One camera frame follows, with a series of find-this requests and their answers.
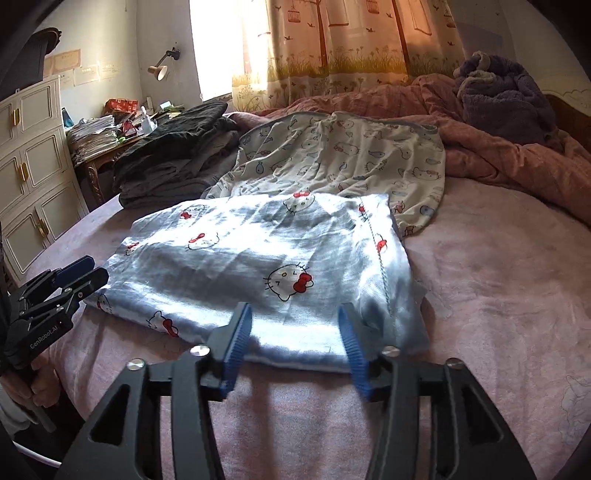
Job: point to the bright window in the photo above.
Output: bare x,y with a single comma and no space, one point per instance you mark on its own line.
221,46

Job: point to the person's left hand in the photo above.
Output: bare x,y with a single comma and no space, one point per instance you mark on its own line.
46,387

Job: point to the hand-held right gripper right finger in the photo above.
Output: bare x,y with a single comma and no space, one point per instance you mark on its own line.
353,350

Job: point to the pink quilt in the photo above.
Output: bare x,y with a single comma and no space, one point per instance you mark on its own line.
508,161

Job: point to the wall lamp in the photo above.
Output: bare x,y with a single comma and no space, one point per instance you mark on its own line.
157,71

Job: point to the light blue cat-print pants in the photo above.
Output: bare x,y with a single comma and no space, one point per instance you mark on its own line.
231,258

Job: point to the white bottle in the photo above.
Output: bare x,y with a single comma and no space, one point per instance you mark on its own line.
147,121

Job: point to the cream cabinet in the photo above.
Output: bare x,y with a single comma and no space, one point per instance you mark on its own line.
41,161

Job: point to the red box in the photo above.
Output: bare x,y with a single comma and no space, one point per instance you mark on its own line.
120,106

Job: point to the wooden desk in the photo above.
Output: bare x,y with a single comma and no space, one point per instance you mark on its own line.
92,170

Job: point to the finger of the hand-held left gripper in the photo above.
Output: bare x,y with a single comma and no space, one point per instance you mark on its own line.
69,272
87,284

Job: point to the pile of dark clothes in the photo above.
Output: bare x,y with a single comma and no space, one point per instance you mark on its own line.
171,147

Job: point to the purple fleece blanket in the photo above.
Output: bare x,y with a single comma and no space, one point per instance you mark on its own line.
508,106

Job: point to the printed curtain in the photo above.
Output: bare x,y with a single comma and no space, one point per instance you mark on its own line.
323,46

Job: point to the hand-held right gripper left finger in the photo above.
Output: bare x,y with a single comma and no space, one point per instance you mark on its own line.
235,350

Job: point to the white cat-print pajama top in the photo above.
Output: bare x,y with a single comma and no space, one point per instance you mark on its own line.
346,157

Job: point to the wooden headboard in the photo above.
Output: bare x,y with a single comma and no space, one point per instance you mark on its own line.
572,120

